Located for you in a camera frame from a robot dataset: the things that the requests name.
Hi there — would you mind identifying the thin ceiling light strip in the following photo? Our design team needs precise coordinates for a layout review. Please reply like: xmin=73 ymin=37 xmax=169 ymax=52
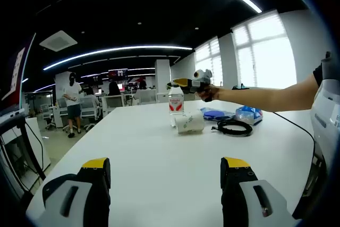
xmin=42 ymin=46 xmax=193 ymax=71

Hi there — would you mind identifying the wall screen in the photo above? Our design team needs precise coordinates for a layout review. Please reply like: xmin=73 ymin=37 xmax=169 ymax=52
xmin=108 ymin=69 xmax=129 ymax=80

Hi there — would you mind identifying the white table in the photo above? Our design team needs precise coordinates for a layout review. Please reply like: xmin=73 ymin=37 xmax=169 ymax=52
xmin=25 ymin=98 xmax=319 ymax=227

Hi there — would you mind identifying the small window with blinds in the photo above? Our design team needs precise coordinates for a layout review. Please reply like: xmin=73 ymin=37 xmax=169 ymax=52
xmin=194 ymin=36 xmax=223 ymax=87

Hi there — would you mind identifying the white cabinet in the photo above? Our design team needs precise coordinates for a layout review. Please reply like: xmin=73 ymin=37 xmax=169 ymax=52
xmin=25 ymin=117 xmax=51 ymax=172

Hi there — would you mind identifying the clear water bottle red label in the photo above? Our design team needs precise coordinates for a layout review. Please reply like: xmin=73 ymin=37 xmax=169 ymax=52
xmin=168 ymin=85 xmax=184 ymax=116

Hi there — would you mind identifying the white office chair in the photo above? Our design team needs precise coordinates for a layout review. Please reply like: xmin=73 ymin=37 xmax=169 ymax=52
xmin=134 ymin=88 xmax=157 ymax=105
xmin=102 ymin=94 xmax=125 ymax=117
xmin=79 ymin=96 xmax=101 ymax=132

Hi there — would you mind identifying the blue tissue pack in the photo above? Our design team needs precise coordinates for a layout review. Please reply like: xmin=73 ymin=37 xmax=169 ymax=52
xmin=235 ymin=105 xmax=264 ymax=126

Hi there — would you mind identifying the large window with blinds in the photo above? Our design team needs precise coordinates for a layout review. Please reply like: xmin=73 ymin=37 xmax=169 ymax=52
xmin=231 ymin=9 xmax=298 ymax=89

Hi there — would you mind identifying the person's black shirt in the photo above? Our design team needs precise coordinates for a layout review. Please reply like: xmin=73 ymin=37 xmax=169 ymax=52
xmin=312 ymin=63 xmax=324 ymax=88

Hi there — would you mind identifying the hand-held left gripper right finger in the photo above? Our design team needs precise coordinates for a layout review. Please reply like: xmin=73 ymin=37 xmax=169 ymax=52
xmin=220 ymin=157 xmax=300 ymax=227

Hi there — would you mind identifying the white worn device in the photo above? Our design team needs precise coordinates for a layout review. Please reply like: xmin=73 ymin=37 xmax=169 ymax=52
xmin=309 ymin=51 xmax=340 ymax=174

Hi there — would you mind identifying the ceiling air vent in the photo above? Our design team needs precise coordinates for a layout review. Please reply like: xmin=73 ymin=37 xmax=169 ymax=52
xmin=39 ymin=30 xmax=78 ymax=52

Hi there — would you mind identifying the white paper poster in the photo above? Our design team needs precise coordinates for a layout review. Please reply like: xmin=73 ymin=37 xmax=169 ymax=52
xmin=10 ymin=47 xmax=26 ymax=95

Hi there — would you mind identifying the white paper cup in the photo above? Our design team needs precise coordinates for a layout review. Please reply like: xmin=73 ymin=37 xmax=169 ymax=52
xmin=174 ymin=110 xmax=205 ymax=134

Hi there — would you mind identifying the person's right hand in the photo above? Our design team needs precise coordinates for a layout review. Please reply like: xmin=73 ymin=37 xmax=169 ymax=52
xmin=195 ymin=83 xmax=223 ymax=103

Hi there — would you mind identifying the packet blue circle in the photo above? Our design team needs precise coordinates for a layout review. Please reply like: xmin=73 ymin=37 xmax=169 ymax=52
xmin=199 ymin=106 xmax=237 ymax=121

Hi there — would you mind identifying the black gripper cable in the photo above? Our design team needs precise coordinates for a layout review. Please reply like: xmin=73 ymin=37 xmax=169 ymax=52
xmin=273 ymin=112 xmax=317 ymax=165

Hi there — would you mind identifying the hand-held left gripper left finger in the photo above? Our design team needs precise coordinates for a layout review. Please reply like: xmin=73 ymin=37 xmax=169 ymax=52
xmin=25 ymin=157 xmax=112 ymax=227

